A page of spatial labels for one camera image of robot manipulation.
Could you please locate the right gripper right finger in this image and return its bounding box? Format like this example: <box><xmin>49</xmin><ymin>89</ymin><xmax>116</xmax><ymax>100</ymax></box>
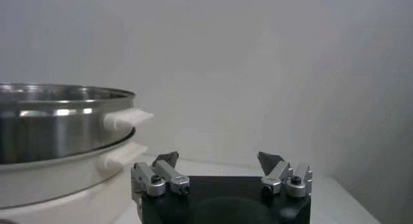
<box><xmin>257</xmin><ymin>151</ymin><xmax>314</xmax><ymax>199</ymax></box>

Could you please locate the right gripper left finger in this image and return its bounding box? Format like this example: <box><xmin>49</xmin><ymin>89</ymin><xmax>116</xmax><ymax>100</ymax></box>
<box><xmin>130</xmin><ymin>150</ymin><xmax>191</xmax><ymax>213</ymax></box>

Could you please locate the stainless steel steamer basket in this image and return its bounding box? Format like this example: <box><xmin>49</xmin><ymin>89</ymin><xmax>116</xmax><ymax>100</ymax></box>
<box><xmin>0</xmin><ymin>83</ymin><xmax>154</xmax><ymax>165</ymax></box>

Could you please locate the cream electric cooker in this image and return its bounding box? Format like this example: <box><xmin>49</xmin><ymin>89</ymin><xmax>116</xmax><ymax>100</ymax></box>
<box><xmin>0</xmin><ymin>141</ymin><xmax>150</xmax><ymax>224</ymax></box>

